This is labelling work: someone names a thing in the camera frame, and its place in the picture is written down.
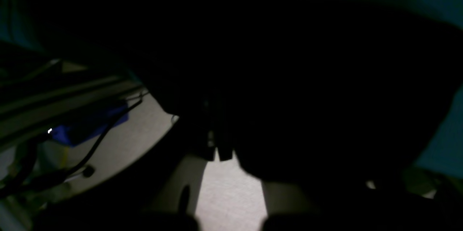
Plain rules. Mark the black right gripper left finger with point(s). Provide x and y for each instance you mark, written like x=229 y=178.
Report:
x=158 y=192

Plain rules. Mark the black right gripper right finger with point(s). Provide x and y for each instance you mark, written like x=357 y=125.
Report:
x=348 y=187

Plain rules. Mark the black t-shirt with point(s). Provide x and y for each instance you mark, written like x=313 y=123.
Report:
x=251 y=71

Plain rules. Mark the aluminium frame rail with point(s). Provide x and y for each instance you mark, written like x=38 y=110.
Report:
x=54 y=94

